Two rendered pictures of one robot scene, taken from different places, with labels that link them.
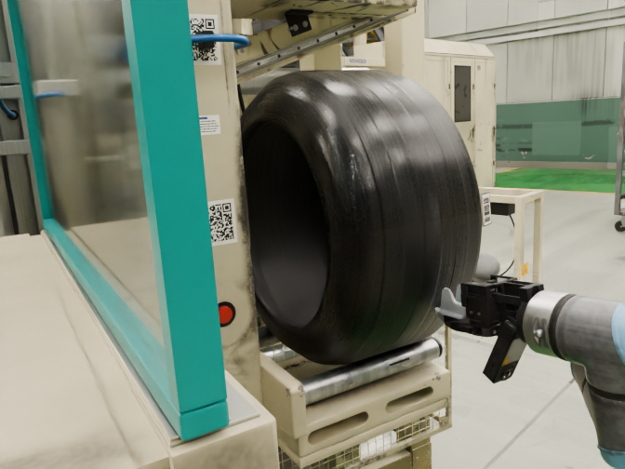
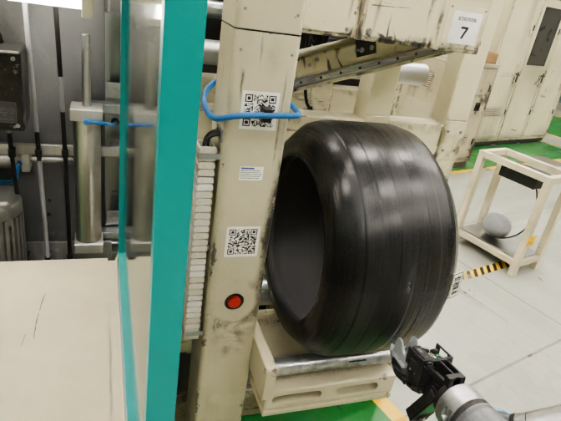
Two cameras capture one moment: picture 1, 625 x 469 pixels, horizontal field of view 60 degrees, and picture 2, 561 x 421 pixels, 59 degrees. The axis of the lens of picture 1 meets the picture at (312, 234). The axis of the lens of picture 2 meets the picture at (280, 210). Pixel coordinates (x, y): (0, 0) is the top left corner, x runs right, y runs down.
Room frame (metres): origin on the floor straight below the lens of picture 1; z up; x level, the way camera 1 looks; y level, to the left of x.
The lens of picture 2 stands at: (-0.03, -0.04, 1.74)
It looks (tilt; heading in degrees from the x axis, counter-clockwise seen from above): 25 degrees down; 8
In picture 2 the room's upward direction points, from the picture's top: 9 degrees clockwise
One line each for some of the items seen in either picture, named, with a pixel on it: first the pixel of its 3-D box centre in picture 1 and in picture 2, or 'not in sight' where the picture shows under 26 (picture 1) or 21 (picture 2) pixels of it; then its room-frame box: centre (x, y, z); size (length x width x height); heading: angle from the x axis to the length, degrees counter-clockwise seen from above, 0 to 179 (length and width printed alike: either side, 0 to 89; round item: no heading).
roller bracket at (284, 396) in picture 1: (251, 369); (249, 330); (1.00, 0.14, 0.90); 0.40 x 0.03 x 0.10; 30
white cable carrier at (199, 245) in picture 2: not in sight; (199, 246); (0.88, 0.25, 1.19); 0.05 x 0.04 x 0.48; 30
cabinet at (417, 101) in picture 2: not in sight; (441, 112); (6.04, -0.88, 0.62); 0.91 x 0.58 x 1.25; 135
